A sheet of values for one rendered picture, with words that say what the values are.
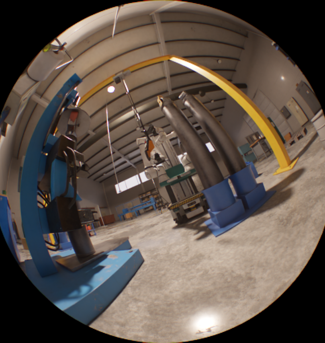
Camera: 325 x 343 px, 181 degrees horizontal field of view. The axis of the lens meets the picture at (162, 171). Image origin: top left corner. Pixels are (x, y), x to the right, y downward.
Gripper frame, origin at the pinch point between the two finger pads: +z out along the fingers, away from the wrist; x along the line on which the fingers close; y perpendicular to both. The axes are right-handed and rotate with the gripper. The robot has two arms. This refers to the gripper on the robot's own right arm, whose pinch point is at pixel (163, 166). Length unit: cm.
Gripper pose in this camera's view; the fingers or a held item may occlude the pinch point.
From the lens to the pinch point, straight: 117.2
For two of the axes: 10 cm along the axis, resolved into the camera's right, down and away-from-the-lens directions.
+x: -8.8, 4.4, -1.9
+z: 4.6, 6.4, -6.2
